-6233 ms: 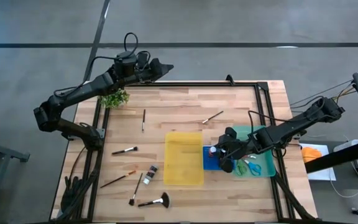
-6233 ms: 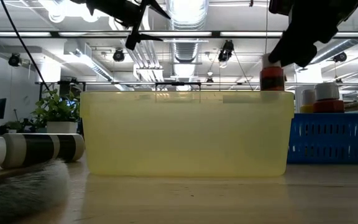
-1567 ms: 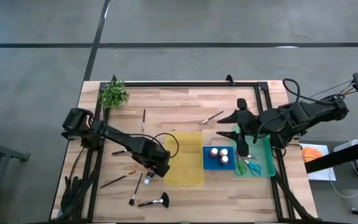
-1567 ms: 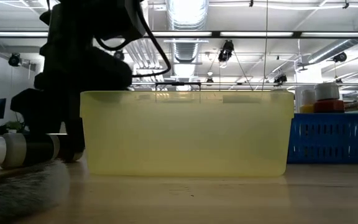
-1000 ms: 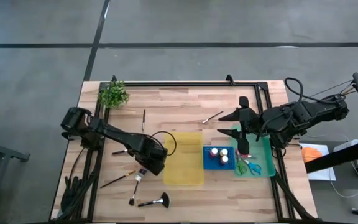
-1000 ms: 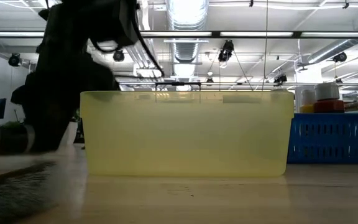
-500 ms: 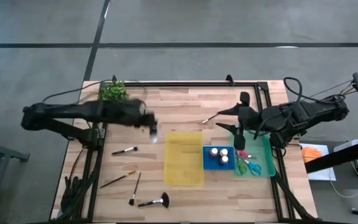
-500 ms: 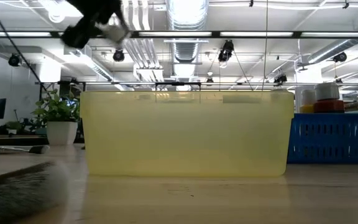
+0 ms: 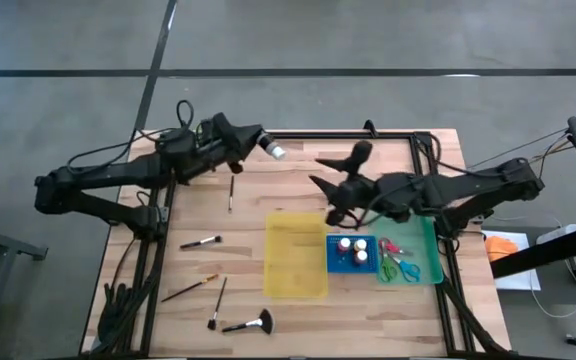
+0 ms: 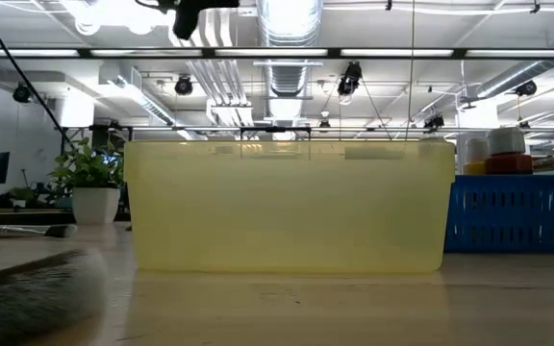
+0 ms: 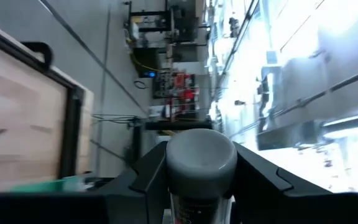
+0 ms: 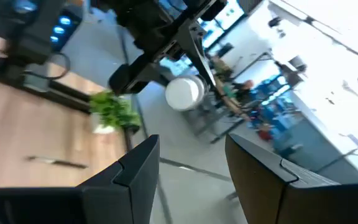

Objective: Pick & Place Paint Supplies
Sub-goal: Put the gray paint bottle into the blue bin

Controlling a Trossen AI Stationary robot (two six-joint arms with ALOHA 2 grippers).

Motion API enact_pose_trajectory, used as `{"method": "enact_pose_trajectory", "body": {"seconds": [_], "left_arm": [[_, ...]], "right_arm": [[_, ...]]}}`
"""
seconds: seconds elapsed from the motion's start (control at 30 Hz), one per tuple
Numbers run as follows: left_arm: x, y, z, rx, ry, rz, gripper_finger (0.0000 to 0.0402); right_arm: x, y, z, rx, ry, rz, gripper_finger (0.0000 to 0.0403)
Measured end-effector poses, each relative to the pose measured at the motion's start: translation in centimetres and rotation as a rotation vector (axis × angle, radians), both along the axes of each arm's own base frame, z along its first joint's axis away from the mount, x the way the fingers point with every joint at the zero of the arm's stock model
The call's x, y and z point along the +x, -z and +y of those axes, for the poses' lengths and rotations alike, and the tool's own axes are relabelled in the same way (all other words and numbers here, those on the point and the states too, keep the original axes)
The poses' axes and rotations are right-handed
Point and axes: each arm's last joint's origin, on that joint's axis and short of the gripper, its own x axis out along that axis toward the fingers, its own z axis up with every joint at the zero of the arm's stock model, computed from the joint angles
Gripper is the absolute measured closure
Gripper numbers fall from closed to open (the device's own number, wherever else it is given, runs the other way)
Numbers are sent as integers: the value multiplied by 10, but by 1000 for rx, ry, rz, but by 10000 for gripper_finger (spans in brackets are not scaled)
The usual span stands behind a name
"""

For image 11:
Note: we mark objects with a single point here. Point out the black clamp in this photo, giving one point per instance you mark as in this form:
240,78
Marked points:
47,56

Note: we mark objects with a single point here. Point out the black white striped paint tube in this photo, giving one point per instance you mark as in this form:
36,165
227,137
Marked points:
200,161

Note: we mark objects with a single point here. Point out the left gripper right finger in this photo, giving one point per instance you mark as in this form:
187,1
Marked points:
259,193

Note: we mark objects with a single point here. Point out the red shelf equipment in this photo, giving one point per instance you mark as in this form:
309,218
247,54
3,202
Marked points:
186,93

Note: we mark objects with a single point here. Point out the green translucent plastic bin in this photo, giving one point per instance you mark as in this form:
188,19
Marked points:
42,186

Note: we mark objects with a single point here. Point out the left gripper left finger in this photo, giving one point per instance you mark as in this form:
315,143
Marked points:
141,193

